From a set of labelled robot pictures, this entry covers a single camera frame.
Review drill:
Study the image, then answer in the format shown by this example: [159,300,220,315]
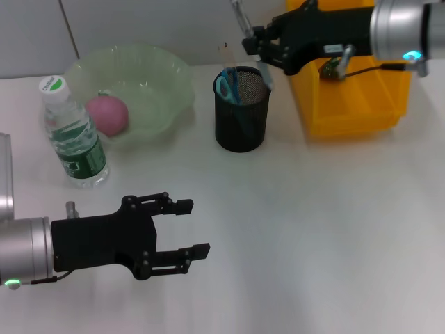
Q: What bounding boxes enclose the grey marker pen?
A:
[229,0,276,92]

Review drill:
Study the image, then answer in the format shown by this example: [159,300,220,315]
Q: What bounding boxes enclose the yellow plastic storage bin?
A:
[285,0,413,137]

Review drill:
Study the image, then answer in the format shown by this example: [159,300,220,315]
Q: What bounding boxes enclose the black mesh pen holder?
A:
[213,65,273,153]

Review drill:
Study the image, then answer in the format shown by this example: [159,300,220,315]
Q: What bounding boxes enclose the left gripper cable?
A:
[30,200,79,285]

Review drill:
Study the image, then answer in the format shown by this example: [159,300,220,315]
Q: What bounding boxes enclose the pink toy peach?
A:
[86,94,130,138]

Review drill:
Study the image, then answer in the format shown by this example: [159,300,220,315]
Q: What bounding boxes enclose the green plastic wrapper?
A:
[318,57,347,82]

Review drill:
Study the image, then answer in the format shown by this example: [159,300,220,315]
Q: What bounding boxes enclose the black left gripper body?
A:
[51,194,168,282]

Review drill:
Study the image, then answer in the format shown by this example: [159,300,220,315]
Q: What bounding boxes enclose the blue scissors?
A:
[214,66,257,139]

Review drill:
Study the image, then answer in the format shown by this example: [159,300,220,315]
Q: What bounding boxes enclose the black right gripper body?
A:
[274,0,375,77]

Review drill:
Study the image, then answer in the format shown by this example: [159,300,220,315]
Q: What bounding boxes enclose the transparent plastic ruler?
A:
[218,42,241,104]

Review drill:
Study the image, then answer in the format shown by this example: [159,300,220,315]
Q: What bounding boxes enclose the clear water bottle green label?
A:
[38,75,111,190]

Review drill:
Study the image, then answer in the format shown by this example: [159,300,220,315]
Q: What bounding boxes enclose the pale green glass fruit plate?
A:
[64,42,195,149]

